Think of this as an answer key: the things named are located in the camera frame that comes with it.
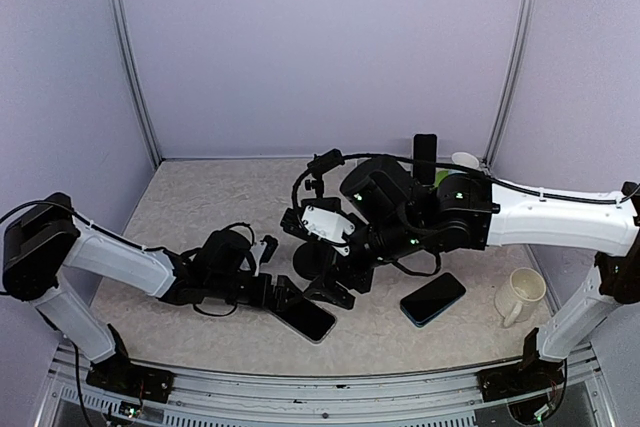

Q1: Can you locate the cream ceramic mug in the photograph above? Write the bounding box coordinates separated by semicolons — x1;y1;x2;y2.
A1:
494;268;547;328

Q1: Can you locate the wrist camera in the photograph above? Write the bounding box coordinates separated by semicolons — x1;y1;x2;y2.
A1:
251;235;279;277
280;206;356;255

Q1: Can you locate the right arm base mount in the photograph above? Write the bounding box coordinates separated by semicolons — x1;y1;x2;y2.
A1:
476;328;566;402

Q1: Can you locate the left aluminium frame post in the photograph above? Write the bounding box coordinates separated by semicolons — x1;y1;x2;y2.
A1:
108;0;164;169

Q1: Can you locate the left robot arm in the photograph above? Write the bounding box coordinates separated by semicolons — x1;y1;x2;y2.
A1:
1;192;303;392

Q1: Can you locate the light blue mug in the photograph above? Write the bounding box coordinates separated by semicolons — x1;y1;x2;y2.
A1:
451;151;480;170

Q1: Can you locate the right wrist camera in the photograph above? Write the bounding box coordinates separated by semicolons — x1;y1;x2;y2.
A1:
280;206;356;255

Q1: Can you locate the green saucer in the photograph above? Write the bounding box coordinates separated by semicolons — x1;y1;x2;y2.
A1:
434;170;449;187

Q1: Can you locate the aluminium frame post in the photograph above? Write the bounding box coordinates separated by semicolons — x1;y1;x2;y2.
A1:
108;0;164;169
483;0;536;170

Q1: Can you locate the blue phone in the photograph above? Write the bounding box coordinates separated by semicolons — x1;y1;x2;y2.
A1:
400;273;467;328

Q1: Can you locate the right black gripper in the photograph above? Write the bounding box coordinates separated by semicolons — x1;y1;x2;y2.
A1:
302;213;427;311

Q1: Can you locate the rear black round-base stand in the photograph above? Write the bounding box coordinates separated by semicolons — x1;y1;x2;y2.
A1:
301;148;345;211

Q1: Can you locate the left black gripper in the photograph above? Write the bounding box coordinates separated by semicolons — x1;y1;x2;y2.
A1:
208;271;303;311

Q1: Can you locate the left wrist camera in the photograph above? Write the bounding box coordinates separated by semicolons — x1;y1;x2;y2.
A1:
251;235;279;277

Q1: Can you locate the right aluminium frame post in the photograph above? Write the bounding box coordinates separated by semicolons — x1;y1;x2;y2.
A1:
483;0;536;170

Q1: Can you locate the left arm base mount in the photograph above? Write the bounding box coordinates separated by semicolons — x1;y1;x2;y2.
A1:
86;324;174;404

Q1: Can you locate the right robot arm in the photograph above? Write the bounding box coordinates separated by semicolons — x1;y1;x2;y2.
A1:
291;150;639;391

